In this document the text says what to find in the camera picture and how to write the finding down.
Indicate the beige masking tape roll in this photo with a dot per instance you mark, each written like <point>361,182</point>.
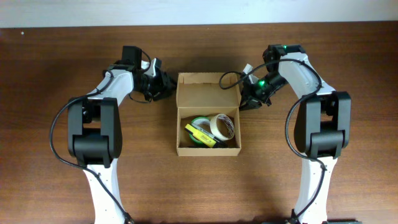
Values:
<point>222,127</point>

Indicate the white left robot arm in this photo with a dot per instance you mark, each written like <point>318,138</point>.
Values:
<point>94,129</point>

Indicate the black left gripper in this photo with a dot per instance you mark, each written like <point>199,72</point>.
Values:
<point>162,87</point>

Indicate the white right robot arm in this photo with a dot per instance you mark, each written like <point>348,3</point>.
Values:
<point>322,125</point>

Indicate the green tape roll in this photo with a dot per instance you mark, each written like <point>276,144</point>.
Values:
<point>202,122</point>

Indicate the yellow highlighter marker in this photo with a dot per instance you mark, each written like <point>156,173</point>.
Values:
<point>201,136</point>

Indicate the grey black permanent marker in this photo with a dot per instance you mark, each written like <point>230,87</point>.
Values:
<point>219,143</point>

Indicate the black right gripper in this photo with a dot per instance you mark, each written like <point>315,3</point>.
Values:
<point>250,98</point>

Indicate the brown cardboard box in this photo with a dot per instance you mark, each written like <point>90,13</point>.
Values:
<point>199,95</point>

